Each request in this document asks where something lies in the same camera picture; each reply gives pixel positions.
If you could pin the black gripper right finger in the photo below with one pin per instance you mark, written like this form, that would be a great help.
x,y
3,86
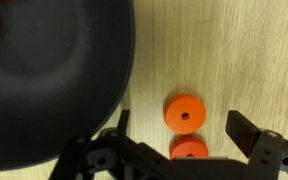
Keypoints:
x,y
267,156

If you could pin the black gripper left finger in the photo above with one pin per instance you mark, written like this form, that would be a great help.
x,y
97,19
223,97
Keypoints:
x,y
117,156

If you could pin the orange disc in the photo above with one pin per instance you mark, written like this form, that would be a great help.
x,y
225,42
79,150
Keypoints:
x,y
175,110

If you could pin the black bowl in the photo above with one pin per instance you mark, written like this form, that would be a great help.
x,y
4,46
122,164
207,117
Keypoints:
x,y
50,83

